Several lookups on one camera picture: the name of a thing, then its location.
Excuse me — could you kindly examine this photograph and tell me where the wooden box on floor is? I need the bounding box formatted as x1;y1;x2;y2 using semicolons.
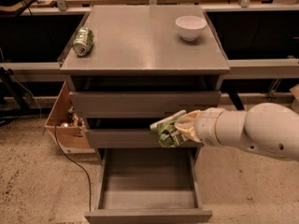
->
45;82;93;154

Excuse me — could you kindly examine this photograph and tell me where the green jalapeno chip bag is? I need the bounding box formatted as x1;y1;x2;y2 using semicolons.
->
149;110;188;147

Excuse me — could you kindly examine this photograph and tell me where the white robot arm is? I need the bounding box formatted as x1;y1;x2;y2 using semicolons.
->
175;103;299;161

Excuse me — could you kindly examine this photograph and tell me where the white ceramic bowl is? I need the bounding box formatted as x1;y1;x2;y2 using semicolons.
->
176;16;207;41

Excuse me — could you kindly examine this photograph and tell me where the grey middle drawer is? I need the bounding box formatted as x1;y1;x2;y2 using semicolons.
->
84;127;209;149

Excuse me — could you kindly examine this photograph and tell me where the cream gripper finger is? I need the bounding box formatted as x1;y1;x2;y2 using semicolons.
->
175;114;195;140

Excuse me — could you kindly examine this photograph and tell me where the green soda can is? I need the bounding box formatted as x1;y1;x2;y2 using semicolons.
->
72;27;93;56

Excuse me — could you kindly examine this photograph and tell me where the black floor cable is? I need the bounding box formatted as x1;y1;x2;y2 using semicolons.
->
53;123;93;213

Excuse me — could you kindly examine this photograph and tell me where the grey open bottom drawer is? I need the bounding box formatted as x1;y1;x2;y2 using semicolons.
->
85;148;212;224

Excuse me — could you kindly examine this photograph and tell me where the grey top drawer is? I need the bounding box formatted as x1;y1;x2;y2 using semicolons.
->
69;91;221;118

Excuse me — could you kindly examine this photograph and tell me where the grey drawer cabinet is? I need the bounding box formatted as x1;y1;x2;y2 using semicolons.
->
61;6;229;154

